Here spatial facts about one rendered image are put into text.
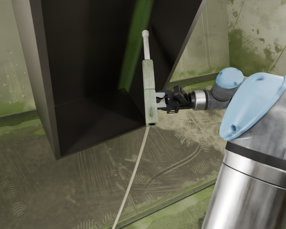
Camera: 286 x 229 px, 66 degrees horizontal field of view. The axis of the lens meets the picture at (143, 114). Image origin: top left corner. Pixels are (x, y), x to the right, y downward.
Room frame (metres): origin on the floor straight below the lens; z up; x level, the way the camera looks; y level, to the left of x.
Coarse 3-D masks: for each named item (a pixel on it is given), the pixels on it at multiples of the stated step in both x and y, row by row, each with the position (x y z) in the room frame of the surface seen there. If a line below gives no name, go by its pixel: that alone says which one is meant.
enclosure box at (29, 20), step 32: (32, 0) 0.52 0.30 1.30; (64, 0) 0.94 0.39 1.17; (96, 0) 1.03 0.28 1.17; (128, 0) 1.13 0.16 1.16; (160, 0) 1.11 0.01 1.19; (192, 0) 0.95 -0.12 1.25; (32, 32) 0.56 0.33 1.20; (64, 32) 0.96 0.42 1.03; (96, 32) 1.06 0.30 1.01; (128, 32) 1.18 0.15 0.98; (160, 32) 1.08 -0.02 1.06; (32, 64) 0.68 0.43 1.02; (64, 64) 0.98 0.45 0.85; (96, 64) 1.10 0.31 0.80; (128, 64) 1.25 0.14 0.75; (160, 64) 1.04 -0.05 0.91; (64, 96) 1.01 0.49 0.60; (96, 96) 1.15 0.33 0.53; (128, 96) 1.22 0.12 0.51; (64, 128) 0.85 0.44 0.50; (96, 128) 0.90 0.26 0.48; (128, 128) 0.96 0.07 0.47
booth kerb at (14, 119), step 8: (216, 72) 2.39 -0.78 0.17; (176, 80) 2.07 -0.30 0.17; (184, 80) 2.13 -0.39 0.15; (192, 80) 2.20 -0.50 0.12; (200, 80) 2.27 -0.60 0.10; (208, 80) 2.34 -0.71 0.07; (168, 88) 2.02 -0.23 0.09; (16, 112) 1.21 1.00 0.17; (24, 112) 1.23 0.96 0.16; (32, 112) 1.27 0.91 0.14; (0, 120) 1.14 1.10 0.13; (8, 120) 1.16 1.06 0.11; (16, 120) 1.19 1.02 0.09; (24, 120) 1.22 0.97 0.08
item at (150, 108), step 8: (144, 32) 1.05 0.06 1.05; (144, 40) 1.01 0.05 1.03; (144, 48) 0.97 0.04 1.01; (144, 56) 0.93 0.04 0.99; (144, 64) 0.87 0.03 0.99; (152, 64) 0.88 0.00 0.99; (144, 72) 0.83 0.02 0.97; (152, 72) 0.84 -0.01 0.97; (144, 80) 0.80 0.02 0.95; (152, 80) 0.80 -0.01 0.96; (144, 88) 0.77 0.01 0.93; (152, 88) 0.77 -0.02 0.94; (144, 96) 0.73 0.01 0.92; (152, 96) 0.73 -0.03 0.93; (152, 104) 0.69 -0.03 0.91; (152, 112) 0.65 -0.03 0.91; (152, 120) 0.63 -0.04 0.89
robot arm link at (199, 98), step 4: (192, 92) 0.82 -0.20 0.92; (196, 92) 0.80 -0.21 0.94; (200, 92) 0.80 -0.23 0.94; (196, 96) 0.77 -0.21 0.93; (200, 96) 0.78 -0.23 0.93; (204, 96) 0.78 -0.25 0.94; (196, 100) 0.76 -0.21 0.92; (200, 100) 0.76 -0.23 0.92; (204, 100) 0.77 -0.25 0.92; (196, 104) 0.75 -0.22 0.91; (200, 104) 0.76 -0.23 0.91; (204, 104) 0.76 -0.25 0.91; (196, 108) 0.75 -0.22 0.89; (200, 108) 0.76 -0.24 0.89; (204, 108) 0.76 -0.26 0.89
